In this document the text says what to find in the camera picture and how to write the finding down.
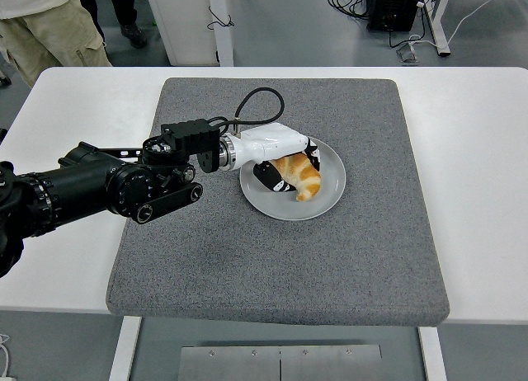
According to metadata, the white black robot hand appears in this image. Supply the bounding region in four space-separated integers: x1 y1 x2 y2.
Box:
229 124 323 194

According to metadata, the golden croissant bread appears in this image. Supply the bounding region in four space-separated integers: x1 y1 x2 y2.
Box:
270 152 323 202

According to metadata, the round grey plate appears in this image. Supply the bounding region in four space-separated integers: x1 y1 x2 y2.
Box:
239 134 347 222

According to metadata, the grey metal plate with screws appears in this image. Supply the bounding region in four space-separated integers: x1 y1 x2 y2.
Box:
180 344 383 381

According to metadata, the grey felt mat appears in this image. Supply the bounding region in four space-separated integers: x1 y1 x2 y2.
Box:
106 77 450 328

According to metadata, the white cabinet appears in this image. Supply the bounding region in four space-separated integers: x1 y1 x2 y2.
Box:
143 0 219 67

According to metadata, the black computer case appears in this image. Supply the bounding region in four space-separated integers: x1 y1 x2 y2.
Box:
365 0 426 32

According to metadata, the white desk leg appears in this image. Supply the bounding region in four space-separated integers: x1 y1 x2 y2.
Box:
421 0 451 57

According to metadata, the person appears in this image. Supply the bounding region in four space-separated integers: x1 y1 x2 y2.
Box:
0 0 113 89
76 0 149 49

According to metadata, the white table leg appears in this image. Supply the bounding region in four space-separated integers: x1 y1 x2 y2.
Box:
107 316 142 381
417 326 449 381

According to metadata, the white furniture post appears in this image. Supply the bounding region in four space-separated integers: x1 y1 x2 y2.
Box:
207 0 235 68

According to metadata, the thin black cable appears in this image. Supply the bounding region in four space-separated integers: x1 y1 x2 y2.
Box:
205 5 236 31

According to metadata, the long white cable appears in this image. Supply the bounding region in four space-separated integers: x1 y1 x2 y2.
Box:
408 0 504 52

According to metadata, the thin white cord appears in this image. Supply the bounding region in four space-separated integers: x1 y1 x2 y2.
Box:
0 333 13 378

